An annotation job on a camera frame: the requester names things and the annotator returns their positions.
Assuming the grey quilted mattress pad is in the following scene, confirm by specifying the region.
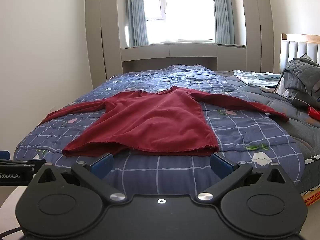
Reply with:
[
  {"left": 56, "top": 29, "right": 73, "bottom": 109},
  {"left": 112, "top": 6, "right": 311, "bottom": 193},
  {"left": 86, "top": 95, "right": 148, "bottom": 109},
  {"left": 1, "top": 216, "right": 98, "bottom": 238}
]
[{"left": 215, "top": 70, "right": 320, "bottom": 188}]

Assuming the window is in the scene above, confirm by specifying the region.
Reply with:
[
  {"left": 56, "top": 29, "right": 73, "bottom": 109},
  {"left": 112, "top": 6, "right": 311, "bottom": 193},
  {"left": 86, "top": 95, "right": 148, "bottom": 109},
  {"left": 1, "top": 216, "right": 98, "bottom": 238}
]
[{"left": 144, "top": 0, "right": 215, "bottom": 44}]

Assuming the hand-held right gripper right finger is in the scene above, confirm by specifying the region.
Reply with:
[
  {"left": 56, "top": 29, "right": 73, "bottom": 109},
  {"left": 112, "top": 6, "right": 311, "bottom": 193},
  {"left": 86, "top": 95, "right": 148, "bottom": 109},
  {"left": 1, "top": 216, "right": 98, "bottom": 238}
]
[{"left": 196, "top": 152, "right": 292, "bottom": 203}]

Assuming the clear plastic bag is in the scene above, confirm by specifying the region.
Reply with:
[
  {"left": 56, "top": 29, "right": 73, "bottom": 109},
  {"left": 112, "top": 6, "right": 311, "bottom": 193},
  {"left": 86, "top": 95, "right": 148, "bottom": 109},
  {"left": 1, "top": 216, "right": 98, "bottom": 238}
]
[{"left": 274, "top": 53, "right": 316, "bottom": 98}]

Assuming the grey folded quilted blanket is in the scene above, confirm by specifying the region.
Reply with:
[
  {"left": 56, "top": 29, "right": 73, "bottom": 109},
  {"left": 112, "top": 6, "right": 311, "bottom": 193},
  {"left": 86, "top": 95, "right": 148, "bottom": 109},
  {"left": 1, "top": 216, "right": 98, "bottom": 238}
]
[{"left": 282, "top": 57, "right": 320, "bottom": 108}]

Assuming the light blue patterned cloth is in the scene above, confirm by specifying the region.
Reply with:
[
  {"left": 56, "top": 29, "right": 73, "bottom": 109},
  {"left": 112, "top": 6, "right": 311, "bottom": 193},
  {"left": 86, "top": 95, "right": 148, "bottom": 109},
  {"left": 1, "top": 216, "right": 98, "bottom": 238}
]
[{"left": 232, "top": 69, "right": 282, "bottom": 87}]

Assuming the red object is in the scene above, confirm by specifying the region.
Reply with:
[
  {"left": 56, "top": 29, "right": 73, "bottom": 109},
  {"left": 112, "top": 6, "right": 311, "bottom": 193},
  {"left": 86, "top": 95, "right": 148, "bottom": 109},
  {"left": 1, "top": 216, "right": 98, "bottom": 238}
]
[{"left": 307, "top": 106, "right": 320, "bottom": 122}]

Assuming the light blue curtain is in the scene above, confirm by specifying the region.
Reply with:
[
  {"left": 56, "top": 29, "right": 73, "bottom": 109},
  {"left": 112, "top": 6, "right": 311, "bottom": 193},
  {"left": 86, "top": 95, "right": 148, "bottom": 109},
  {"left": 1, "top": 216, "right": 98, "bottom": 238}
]
[
  {"left": 211, "top": 0, "right": 235, "bottom": 44},
  {"left": 127, "top": 0, "right": 149, "bottom": 47}
]

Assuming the blue checked floral quilt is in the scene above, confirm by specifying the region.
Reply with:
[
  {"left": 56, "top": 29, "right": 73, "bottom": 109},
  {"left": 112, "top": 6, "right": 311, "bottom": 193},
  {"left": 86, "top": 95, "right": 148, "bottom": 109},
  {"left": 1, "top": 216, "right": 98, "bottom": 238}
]
[{"left": 14, "top": 64, "right": 305, "bottom": 195}]

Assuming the beige wardrobe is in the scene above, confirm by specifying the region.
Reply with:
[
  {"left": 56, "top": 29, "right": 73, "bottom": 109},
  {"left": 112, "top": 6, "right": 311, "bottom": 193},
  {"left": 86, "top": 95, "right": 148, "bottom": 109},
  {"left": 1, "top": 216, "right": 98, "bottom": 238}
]
[
  {"left": 239, "top": 0, "right": 274, "bottom": 74},
  {"left": 84, "top": 0, "right": 129, "bottom": 90}
]

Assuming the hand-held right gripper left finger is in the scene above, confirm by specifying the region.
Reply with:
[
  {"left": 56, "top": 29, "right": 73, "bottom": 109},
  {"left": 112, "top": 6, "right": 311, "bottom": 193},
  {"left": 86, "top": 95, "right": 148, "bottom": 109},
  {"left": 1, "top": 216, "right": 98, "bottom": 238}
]
[{"left": 32, "top": 152, "right": 127, "bottom": 203}]

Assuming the black cable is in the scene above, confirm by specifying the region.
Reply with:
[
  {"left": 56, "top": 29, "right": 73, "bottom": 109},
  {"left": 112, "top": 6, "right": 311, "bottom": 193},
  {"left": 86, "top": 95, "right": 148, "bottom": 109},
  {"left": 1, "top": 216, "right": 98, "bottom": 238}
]
[{"left": 0, "top": 226, "right": 23, "bottom": 234}]

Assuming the padded wooden headboard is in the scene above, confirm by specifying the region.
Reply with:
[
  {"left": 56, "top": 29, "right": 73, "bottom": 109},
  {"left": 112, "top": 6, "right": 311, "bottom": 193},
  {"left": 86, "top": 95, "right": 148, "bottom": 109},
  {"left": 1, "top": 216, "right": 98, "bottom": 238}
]
[{"left": 279, "top": 33, "right": 320, "bottom": 74}]

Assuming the beige window sill cabinet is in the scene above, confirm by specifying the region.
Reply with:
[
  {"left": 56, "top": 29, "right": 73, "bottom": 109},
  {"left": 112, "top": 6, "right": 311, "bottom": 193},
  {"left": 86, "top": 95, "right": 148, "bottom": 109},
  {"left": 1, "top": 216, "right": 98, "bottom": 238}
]
[{"left": 120, "top": 42, "right": 248, "bottom": 73}]

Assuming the red long-sleeve shirt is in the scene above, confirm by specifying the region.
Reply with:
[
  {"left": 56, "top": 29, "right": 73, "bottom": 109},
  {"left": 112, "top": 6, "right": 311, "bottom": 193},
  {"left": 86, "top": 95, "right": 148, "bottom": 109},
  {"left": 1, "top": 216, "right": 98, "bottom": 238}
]
[{"left": 37, "top": 85, "right": 290, "bottom": 158}]

